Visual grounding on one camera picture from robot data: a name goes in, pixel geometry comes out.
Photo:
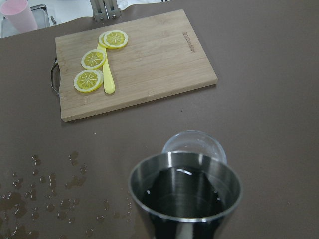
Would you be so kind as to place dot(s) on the pink cup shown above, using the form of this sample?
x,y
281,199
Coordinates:
x,y
19,14

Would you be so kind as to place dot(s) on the yellow plastic knife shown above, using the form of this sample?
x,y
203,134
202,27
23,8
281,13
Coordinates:
x,y
109,85

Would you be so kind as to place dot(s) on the lemon slice far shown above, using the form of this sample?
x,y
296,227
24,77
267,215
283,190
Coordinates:
x,y
113,39

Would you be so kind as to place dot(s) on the clear wine glass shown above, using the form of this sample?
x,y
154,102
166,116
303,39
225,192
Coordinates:
x,y
196,142

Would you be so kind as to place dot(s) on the bamboo cutting board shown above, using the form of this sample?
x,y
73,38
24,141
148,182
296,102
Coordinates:
x,y
163,57

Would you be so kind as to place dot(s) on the steel jigger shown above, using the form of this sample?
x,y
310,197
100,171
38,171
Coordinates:
x,y
184,195

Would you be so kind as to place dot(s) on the lemon slice middle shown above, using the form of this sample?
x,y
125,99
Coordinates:
x,y
93,59

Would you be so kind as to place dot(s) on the lemon slice near handle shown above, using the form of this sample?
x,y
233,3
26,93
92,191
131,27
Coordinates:
x,y
88,80

